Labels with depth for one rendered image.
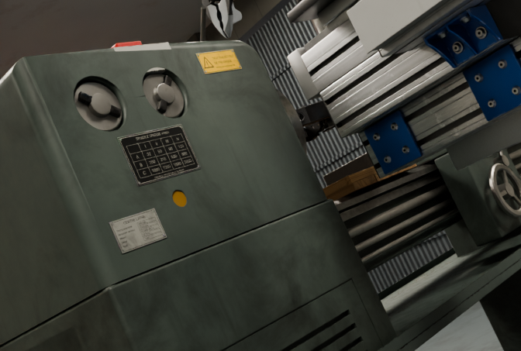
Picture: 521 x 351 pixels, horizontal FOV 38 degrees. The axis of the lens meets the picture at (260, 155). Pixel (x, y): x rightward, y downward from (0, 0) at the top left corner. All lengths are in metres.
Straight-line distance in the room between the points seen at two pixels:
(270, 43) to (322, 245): 5.26
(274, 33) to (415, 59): 5.49
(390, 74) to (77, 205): 0.53
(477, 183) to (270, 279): 0.87
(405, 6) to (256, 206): 0.55
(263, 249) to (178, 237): 0.19
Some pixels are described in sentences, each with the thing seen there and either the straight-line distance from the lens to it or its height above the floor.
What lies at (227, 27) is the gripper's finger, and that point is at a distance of 1.85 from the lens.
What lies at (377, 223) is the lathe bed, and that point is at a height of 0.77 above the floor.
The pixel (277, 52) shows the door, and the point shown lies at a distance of 6.66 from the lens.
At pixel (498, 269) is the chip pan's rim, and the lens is 1.95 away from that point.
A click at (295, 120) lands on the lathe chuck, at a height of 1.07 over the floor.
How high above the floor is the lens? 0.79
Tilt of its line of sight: 8 degrees up
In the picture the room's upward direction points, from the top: 25 degrees counter-clockwise
